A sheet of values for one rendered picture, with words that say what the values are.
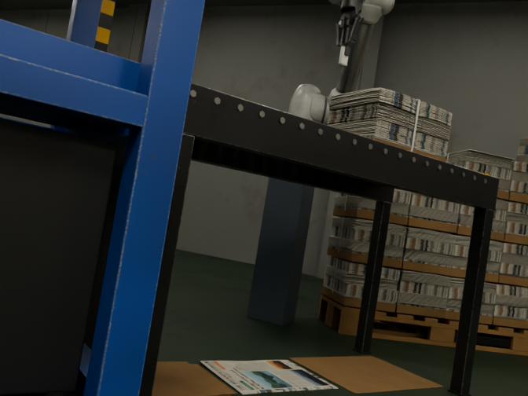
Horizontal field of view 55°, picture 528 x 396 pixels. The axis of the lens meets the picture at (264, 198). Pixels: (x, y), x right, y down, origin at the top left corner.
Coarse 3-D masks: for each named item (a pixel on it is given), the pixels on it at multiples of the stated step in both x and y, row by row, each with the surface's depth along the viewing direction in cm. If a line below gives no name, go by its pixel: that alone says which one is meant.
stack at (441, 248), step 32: (352, 224) 263; (512, 224) 278; (384, 256) 263; (416, 256) 266; (448, 256) 271; (512, 256) 278; (352, 288) 259; (384, 288) 263; (416, 288) 266; (448, 288) 270; (512, 288) 278; (352, 320) 258; (384, 320) 262; (416, 320) 267; (448, 320) 270; (512, 352) 277
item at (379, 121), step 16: (336, 96) 194; (352, 96) 186; (368, 96) 177; (384, 96) 174; (400, 96) 177; (336, 112) 193; (352, 112) 185; (368, 112) 177; (384, 112) 174; (400, 112) 178; (352, 128) 184; (368, 128) 176; (384, 128) 175; (400, 128) 179; (400, 144) 179
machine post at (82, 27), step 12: (84, 0) 167; (96, 0) 169; (72, 12) 169; (84, 12) 167; (96, 12) 169; (72, 24) 166; (84, 24) 168; (96, 24) 170; (72, 36) 166; (84, 36) 168
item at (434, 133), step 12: (432, 108) 186; (432, 120) 186; (444, 120) 190; (420, 132) 184; (432, 132) 187; (444, 132) 190; (420, 144) 185; (432, 144) 188; (444, 144) 191; (444, 156) 191
